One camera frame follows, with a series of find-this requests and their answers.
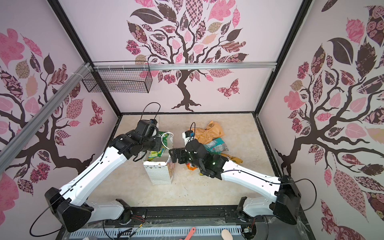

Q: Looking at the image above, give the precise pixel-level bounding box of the orange candy snack packet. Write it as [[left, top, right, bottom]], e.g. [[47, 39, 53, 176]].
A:
[[186, 163, 197, 171]]

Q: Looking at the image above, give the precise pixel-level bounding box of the white patterned paper gift bag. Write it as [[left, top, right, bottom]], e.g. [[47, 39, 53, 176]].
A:
[[143, 132, 175, 185]]

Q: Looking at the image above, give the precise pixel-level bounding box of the teal pink snack packet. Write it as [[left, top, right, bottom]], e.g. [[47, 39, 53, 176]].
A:
[[204, 138, 229, 154]]

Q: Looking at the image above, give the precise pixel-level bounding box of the orange-brown snack bag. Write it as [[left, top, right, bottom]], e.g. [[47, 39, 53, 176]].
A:
[[195, 121, 225, 145]]

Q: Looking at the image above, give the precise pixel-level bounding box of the yellow snack packet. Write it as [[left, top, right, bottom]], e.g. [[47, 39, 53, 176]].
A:
[[221, 153, 243, 164]]

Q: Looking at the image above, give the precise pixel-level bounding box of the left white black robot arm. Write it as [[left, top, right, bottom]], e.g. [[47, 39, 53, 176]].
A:
[[45, 119, 162, 233]]

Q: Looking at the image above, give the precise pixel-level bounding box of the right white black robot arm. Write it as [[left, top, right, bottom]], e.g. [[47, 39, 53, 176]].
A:
[[169, 140, 301, 225]]

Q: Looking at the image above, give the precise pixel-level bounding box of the beige oval object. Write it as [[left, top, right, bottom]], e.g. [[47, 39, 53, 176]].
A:
[[221, 229, 234, 240]]

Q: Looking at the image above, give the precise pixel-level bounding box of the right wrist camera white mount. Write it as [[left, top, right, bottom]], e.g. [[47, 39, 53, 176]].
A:
[[182, 130, 195, 146]]

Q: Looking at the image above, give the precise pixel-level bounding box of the black wire mesh basket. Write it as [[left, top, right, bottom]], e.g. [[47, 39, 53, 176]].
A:
[[82, 60, 153, 94]]

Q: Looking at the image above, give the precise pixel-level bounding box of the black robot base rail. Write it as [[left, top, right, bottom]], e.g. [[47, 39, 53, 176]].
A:
[[55, 204, 289, 240]]

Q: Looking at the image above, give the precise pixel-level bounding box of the horizontal aluminium rail back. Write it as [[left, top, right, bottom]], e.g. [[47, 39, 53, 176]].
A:
[[93, 62, 277, 71]]

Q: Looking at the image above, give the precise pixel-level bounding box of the pink plastic tool handle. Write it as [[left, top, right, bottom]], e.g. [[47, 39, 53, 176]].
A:
[[180, 227, 196, 240]]

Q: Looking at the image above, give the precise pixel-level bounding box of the grey slotted cable duct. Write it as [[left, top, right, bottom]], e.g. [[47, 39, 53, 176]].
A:
[[65, 226, 242, 240]]

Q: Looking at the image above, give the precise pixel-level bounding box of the diagonal aluminium rail left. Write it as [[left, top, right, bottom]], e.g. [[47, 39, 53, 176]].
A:
[[1, 63, 92, 173]]

